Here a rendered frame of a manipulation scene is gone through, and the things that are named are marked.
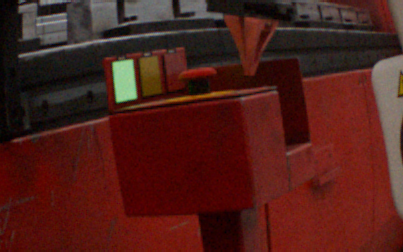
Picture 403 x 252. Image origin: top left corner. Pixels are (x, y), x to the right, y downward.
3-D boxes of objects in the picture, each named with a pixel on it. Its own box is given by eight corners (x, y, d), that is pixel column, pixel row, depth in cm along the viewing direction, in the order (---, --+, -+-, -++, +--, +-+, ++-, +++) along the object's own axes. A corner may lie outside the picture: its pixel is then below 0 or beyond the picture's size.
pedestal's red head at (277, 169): (255, 209, 105) (231, 36, 104) (124, 217, 112) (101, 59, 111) (315, 177, 123) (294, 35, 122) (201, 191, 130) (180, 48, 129)
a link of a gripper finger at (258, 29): (223, 68, 125) (227, -2, 124) (277, 76, 122) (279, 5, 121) (199, 71, 119) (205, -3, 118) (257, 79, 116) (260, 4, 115)
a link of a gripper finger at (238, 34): (241, 70, 124) (245, 0, 123) (295, 79, 121) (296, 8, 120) (218, 73, 118) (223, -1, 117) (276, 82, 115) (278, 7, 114)
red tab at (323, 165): (319, 186, 197) (317, 152, 197) (311, 187, 198) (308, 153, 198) (341, 173, 210) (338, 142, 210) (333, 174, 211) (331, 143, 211)
